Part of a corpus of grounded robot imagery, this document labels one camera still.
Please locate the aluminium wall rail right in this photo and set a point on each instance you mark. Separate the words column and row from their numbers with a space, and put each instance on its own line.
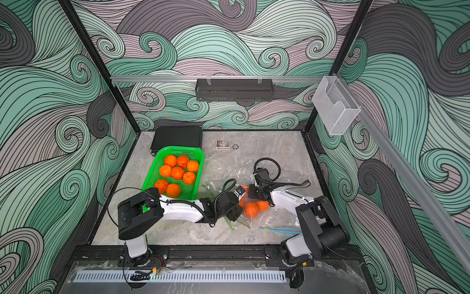
column 441, row 219

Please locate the clear acrylic wall holder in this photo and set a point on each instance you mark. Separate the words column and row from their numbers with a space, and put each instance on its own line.
column 335, row 104

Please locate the small card box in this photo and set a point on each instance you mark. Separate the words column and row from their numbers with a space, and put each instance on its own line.
column 223, row 144

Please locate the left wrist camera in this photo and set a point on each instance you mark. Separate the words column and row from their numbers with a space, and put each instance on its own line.
column 240, row 191

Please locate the orange fruit taken out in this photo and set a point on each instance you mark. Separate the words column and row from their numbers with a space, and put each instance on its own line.
column 170, row 160

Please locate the black wall tray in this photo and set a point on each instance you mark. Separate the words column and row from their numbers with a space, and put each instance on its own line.
column 234, row 90

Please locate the orange fruit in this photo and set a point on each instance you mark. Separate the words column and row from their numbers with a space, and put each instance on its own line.
column 182, row 161
column 189, row 178
column 173, row 190
column 161, row 185
column 165, row 171
column 177, row 173
column 193, row 166

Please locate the black hard case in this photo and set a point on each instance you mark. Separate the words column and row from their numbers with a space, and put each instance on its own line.
column 176, row 137

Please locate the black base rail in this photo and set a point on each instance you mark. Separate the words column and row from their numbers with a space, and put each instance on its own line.
column 165, row 256

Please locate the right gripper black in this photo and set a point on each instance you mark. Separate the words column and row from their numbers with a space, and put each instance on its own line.
column 251, row 194

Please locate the green plastic basket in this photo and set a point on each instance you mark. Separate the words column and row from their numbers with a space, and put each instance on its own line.
column 188, row 192

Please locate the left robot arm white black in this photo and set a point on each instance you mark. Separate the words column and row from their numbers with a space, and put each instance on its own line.
column 137, row 214

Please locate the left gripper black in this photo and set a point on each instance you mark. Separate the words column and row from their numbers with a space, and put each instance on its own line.
column 235, row 215

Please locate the green-zip bag of oranges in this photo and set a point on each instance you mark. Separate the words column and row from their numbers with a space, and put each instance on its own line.
column 216, row 191

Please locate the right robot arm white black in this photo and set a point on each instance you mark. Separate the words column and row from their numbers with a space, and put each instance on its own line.
column 321, row 226

